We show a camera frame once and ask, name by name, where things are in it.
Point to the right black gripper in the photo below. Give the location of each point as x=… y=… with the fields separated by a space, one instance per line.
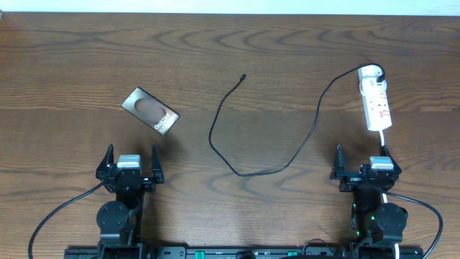
x=351 y=180

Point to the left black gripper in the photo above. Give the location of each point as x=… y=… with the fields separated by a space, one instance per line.
x=102 y=172

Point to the Galaxy smartphone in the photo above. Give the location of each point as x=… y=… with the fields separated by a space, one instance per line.
x=150 y=110

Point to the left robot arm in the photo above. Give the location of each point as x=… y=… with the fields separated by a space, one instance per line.
x=120 y=220

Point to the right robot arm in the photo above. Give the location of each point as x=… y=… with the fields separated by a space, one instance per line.
x=379 y=225

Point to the white USB charger plug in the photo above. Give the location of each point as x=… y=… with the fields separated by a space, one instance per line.
x=370 y=86

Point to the white power strip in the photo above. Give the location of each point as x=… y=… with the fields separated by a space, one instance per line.
x=376 y=107

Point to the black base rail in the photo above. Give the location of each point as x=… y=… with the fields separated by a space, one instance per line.
x=171 y=252

